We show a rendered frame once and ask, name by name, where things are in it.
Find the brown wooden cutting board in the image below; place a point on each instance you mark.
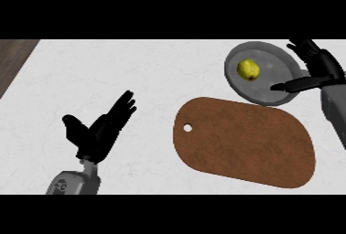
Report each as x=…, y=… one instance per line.
x=245, y=141

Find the grey round pan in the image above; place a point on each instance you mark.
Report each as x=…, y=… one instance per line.
x=265, y=73

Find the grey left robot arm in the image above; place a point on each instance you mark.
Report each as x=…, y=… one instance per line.
x=74, y=182

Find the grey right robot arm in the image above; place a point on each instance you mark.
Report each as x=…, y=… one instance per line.
x=336, y=106

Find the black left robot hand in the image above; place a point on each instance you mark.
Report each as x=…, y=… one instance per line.
x=100, y=131

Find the yellow pear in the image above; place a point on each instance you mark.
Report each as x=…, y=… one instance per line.
x=248, y=69

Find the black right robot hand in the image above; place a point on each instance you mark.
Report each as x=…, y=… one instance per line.
x=322, y=68

